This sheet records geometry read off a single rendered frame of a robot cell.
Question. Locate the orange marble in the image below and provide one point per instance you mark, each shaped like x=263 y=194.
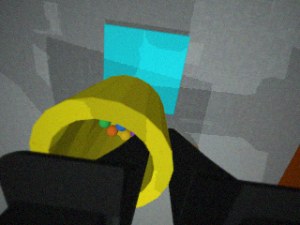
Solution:
x=112 y=130

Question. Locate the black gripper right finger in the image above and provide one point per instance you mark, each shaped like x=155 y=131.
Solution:
x=202 y=193

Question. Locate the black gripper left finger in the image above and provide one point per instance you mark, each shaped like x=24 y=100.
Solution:
x=109 y=185

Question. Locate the blue marble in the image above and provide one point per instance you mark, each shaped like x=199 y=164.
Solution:
x=120 y=128

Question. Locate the yellow cup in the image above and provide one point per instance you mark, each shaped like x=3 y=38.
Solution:
x=71 y=128

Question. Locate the green marble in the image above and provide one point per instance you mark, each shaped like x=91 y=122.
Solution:
x=104 y=124

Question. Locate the yellow marble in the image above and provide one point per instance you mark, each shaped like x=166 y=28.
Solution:
x=125 y=135

